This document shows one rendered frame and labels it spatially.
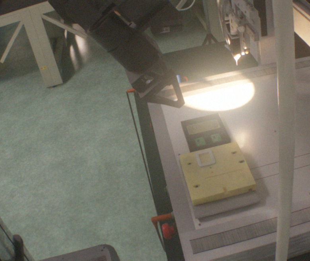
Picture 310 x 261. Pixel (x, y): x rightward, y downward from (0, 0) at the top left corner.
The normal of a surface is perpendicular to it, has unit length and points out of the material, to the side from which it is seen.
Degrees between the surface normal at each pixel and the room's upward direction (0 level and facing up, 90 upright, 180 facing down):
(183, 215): 0
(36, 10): 90
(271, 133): 0
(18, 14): 90
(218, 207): 0
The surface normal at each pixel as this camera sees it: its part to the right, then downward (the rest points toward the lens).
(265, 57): 0.15, 0.61
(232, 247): -0.17, -0.76
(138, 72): -0.62, -0.51
